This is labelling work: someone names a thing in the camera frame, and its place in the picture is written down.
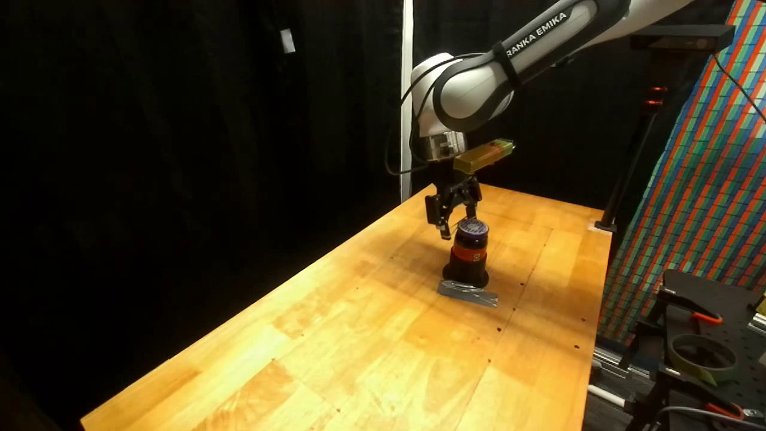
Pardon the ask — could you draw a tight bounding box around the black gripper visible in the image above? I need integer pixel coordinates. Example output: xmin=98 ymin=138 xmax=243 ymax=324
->
xmin=425 ymin=159 xmax=485 ymax=241

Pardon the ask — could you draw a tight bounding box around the red black cylindrical object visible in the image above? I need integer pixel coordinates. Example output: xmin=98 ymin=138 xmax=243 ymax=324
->
xmin=440 ymin=218 xmax=494 ymax=289

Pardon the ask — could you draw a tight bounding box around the white vertical pole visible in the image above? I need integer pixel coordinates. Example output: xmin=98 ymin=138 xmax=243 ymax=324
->
xmin=398 ymin=0 xmax=416 ymax=203

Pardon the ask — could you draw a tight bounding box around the small white tag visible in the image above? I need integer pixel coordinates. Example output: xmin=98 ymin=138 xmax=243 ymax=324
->
xmin=279 ymin=26 xmax=299 ymax=58

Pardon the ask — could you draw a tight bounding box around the colourful patterned board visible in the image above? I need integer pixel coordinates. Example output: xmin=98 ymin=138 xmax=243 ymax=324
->
xmin=598 ymin=0 xmax=766 ymax=347

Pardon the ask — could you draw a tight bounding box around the greenish tape roll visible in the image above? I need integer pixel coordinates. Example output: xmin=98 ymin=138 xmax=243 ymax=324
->
xmin=665 ymin=331 xmax=745 ymax=391

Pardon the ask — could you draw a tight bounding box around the black metal plate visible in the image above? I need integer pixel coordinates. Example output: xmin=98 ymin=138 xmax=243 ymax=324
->
xmin=659 ymin=268 xmax=766 ymax=411

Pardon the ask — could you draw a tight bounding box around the black tripod stand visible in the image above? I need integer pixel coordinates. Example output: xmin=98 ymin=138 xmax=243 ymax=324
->
xmin=596 ymin=21 xmax=737 ymax=234

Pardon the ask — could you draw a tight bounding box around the black curtain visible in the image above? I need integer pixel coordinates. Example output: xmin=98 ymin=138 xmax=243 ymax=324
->
xmin=0 ymin=0 xmax=739 ymax=431

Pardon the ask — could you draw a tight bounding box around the yellowish wrist camera box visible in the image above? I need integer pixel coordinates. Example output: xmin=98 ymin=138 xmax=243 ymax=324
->
xmin=453 ymin=136 xmax=520 ymax=174

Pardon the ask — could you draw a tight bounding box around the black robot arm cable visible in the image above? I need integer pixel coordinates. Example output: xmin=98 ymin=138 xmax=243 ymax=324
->
xmin=383 ymin=56 xmax=451 ymax=180

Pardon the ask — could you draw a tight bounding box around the aluminium rail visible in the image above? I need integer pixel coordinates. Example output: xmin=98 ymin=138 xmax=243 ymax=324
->
xmin=586 ymin=341 xmax=643 ymax=411

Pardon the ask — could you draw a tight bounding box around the orange handled black clamp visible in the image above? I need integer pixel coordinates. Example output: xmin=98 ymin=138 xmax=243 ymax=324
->
xmin=620 ymin=288 xmax=728 ymax=371

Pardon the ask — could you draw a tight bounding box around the thin black cable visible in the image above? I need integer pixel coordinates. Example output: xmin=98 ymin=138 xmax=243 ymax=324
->
xmin=711 ymin=50 xmax=757 ymax=104

